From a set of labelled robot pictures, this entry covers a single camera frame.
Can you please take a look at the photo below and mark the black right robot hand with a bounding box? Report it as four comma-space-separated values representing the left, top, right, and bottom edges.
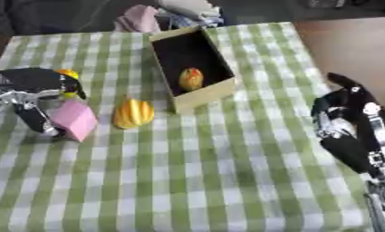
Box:
311, 72, 385, 179

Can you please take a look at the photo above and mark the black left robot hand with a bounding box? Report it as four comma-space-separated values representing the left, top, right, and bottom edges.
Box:
0, 67, 90, 136

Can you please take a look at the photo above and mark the pink block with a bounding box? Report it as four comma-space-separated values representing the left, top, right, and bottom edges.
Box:
49, 99, 101, 143

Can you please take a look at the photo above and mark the open tan cardboard box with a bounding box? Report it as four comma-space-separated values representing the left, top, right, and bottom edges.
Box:
148, 25, 238, 114

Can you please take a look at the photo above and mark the yellow toy pumpkin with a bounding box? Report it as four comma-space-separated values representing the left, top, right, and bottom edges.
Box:
111, 97, 156, 131

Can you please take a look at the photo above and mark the pink cloth bundle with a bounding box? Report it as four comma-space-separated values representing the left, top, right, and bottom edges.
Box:
112, 5, 164, 34

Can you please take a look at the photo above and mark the orange yellow toy fruit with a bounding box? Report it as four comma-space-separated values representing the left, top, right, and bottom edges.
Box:
178, 67, 207, 92

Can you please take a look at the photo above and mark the white cloth bundle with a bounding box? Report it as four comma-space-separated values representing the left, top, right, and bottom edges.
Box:
155, 0, 226, 29

